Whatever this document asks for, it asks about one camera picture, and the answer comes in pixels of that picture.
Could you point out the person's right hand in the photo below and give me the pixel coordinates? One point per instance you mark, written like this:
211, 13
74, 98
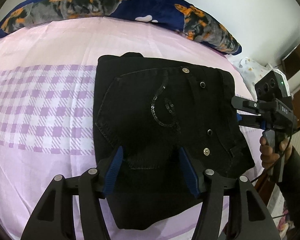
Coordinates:
269, 157

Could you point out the black denim pants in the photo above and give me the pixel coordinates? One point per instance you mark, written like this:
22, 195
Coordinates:
150, 117

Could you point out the pink purple checked bedsheet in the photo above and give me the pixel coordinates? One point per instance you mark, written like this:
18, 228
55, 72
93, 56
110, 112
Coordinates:
47, 76

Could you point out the navy blue cat-print pillow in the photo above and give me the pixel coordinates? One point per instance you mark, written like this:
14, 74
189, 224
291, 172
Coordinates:
175, 15

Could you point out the white patterned cover cloth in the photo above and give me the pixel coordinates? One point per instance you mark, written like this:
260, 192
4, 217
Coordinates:
252, 72

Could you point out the wall-mounted black television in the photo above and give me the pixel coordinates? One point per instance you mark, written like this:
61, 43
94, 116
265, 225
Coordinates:
291, 61

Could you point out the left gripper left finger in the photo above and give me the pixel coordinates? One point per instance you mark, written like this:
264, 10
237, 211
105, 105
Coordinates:
53, 217

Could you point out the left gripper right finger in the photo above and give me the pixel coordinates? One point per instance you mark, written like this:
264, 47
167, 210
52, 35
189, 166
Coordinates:
249, 217

